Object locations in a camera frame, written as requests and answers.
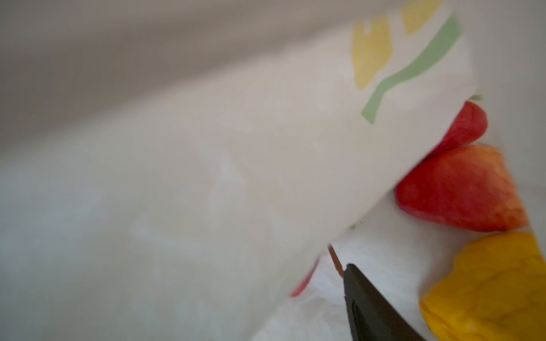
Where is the fake peach with leaves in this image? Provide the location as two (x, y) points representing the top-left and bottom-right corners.
(289, 244), (345, 298)

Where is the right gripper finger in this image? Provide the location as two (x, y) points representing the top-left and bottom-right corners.
(344, 264), (424, 341)

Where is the white plastic bag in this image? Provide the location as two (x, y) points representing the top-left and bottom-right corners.
(1, 1), (545, 340)

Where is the red fake strawberry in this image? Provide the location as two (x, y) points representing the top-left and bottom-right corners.
(395, 145), (530, 232)
(425, 101), (489, 160)

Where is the yellow fake lemon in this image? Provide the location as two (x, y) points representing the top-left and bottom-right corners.
(419, 232), (545, 340)

